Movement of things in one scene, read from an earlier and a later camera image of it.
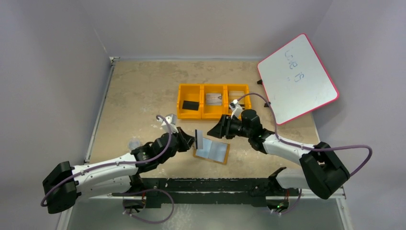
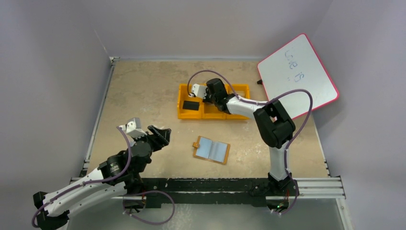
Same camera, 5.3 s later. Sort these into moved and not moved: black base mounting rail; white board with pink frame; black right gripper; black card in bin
Moved: black right gripper
Not moved: black card in bin; white board with pink frame; black base mounting rail
